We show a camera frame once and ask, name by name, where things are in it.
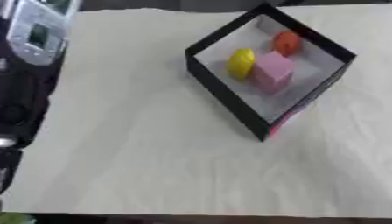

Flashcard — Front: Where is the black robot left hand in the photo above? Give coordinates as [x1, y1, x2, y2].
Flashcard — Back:
[0, 47, 67, 196]

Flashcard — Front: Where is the black box white inside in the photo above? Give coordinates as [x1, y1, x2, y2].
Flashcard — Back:
[184, 2, 359, 143]

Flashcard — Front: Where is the yellow round block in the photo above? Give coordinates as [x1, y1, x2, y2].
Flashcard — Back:
[225, 48, 257, 81]

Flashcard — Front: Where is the pink cube block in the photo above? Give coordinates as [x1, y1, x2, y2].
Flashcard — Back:
[251, 51, 298, 95]

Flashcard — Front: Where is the green object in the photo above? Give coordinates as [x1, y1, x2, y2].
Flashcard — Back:
[0, 212, 39, 224]

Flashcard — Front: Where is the orange ball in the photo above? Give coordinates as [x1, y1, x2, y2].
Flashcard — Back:
[270, 31, 304, 58]

